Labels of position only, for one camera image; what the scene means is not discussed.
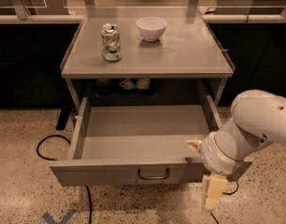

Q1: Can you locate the black floor cable left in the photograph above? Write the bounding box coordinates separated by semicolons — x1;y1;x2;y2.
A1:
36;134;93;224

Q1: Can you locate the white horizontal rail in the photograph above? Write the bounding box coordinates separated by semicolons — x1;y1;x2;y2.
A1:
0;15;286;24

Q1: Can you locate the black floor cable right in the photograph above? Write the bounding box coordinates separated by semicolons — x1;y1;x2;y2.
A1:
209;180;240;224

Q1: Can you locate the crushed green soda can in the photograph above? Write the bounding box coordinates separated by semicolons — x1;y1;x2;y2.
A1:
101;23;122;62

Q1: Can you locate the white ceramic bowl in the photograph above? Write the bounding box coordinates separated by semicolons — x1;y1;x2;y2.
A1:
136;17;167;42

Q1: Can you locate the grey top drawer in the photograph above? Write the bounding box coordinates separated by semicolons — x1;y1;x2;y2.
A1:
50;95;222;187

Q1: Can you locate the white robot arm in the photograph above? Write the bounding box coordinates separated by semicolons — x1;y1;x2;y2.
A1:
186;90;286;211

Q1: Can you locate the blue tape floor mark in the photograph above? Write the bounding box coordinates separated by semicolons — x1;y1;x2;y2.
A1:
42;209;77;224

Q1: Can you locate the black floor cable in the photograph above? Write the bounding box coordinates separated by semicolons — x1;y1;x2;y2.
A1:
36;134;93;224
209;180;240;224

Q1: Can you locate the grey metal cabinet table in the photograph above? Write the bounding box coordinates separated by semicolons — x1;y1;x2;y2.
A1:
62;7;233;102

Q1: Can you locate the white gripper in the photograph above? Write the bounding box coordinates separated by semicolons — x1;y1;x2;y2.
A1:
186;132;244;211

